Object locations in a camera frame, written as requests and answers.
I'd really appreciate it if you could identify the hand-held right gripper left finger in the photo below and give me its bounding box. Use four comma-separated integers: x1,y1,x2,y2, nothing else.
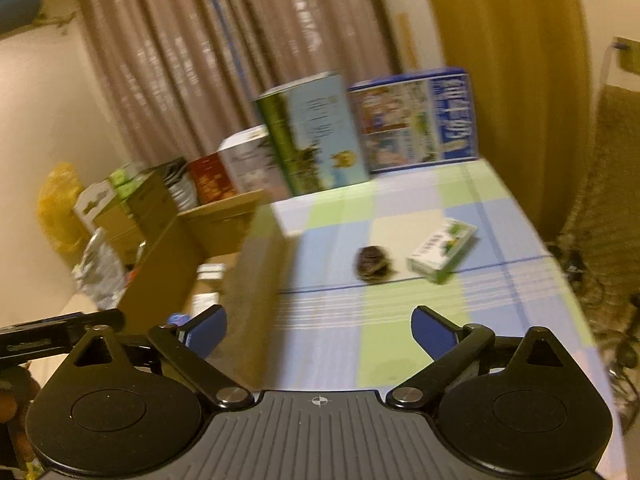
64,305,255,409

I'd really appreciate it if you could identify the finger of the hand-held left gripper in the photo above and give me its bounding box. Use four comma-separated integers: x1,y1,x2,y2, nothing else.
0,309,126,362

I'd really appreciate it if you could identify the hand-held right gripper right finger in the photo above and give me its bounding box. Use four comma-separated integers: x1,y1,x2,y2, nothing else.
387,305,571,409

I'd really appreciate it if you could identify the white green medicine box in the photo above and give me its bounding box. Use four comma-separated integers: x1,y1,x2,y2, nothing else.
405,217,479,286

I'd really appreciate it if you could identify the dark round snack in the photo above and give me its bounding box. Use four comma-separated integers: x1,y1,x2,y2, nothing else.
355,245,394,282

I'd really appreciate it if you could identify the person's left hand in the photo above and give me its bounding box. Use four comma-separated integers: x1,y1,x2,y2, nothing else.
0,367,41,431

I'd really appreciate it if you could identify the large open cardboard box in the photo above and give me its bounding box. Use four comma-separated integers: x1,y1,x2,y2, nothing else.
117,189,282,333

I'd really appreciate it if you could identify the white crumpled plastic bag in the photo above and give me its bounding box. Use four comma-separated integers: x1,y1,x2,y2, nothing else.
71,229,128,311

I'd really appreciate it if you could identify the yellow plastic bag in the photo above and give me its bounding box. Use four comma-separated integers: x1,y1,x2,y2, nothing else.
37,161,90,267

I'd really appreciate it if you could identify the small brown cardboard box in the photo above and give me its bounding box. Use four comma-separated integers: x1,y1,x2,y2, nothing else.
121,172,180,242

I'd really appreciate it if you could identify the black white striped box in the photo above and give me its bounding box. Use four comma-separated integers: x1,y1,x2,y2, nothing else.
154,157,200,212

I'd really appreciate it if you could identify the red carton box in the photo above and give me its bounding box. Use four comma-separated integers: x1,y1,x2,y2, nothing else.
187,152,239,207

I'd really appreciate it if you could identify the white grey carton box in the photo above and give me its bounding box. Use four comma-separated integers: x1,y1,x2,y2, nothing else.
217,125,292,202

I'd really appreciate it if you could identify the blue milk carton box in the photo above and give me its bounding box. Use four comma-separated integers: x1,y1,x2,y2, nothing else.
347,66,482,175

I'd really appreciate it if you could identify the chair with quilted cover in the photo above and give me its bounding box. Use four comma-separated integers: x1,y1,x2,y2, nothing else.
544,84,640,366

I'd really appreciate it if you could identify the green landscape carton box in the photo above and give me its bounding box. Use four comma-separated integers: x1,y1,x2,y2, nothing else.
255,72,371,199

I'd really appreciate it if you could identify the brown wooden door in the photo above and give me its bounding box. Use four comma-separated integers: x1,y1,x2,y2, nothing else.
419,0,592,243

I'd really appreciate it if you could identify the brown pleated curtain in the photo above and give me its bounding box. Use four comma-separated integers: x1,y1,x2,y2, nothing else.
81,0,402,173

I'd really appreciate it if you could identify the white green handle carton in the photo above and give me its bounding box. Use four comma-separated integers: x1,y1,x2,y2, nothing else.
73,162,152,233

